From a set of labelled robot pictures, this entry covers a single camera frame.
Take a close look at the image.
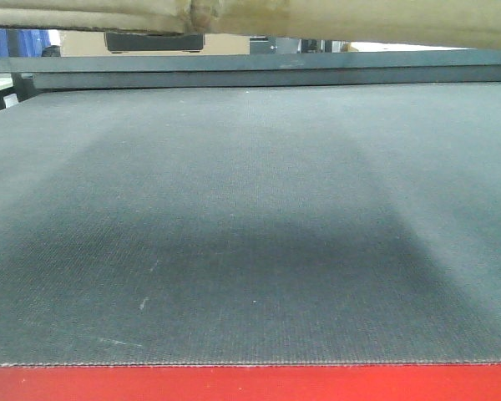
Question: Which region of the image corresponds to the dark conveyor side rail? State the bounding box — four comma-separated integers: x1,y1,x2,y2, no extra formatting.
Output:
0,49,501,90

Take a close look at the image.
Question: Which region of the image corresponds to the red conveyor edge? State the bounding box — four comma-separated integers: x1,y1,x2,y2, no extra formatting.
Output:
0,364,501,400

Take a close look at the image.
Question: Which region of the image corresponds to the grey conveyor belt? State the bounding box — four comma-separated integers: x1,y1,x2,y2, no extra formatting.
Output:
0,84,501,366

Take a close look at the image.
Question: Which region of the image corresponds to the brown cardboard carton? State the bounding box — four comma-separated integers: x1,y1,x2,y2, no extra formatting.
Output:
0,0,501,49

